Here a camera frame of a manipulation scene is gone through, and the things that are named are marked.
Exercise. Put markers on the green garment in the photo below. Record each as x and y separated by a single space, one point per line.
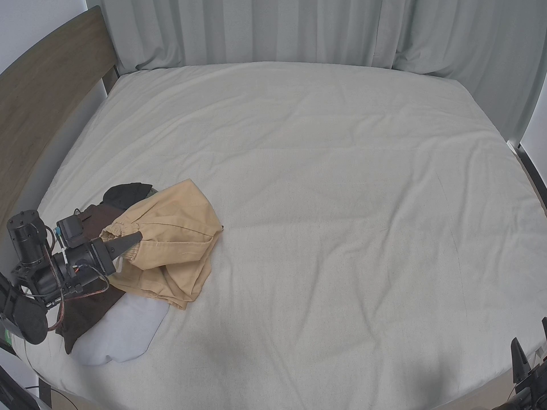
153 192

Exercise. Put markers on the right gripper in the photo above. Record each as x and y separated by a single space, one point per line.
534 382

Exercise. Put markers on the pale grey-green curtain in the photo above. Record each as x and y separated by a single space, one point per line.
239 15
470 24

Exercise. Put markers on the brown garment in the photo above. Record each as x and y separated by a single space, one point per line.
81 318

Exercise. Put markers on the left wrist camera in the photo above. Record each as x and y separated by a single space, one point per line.
72 231

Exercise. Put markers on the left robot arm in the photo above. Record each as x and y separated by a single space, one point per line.
28 237

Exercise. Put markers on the black garment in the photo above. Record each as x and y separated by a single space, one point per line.
126 194

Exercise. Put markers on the bed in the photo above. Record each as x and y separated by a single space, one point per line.
320 165

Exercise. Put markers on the white garment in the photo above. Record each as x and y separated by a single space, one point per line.
119 331

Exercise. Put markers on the tan shorts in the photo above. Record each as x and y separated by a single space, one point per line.
179 216

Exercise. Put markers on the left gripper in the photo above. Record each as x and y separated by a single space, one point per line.
89 261

